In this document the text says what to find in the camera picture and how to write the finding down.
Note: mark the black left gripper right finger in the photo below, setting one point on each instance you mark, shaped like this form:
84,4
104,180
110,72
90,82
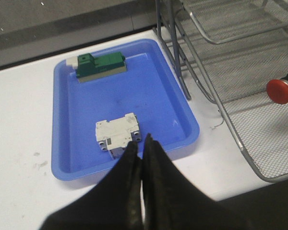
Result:
171,201

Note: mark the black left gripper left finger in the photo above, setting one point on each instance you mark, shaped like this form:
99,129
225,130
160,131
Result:
113,204

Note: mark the silver mesh tray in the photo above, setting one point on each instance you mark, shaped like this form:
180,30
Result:
234,76
223,21

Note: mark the red emergency stop button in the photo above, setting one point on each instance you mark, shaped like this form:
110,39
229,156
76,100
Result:
277,90

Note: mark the blue plastic tray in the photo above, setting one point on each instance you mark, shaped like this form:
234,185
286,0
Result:
147,88

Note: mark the green electrical module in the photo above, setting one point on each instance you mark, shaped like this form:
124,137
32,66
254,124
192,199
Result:
89,67

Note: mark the silver mesh top tray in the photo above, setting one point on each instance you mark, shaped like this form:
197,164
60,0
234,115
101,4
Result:
223,21

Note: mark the silver metal rack frame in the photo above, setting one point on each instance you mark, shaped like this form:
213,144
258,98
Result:
167,34

